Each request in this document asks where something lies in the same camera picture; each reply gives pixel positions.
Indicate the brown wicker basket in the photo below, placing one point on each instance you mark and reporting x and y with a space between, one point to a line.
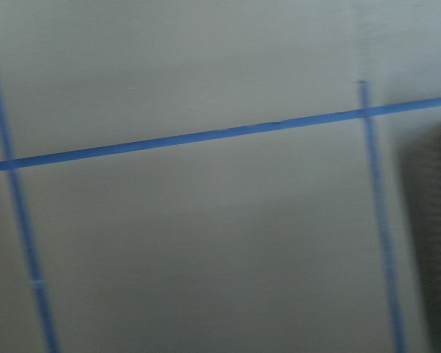
421 171

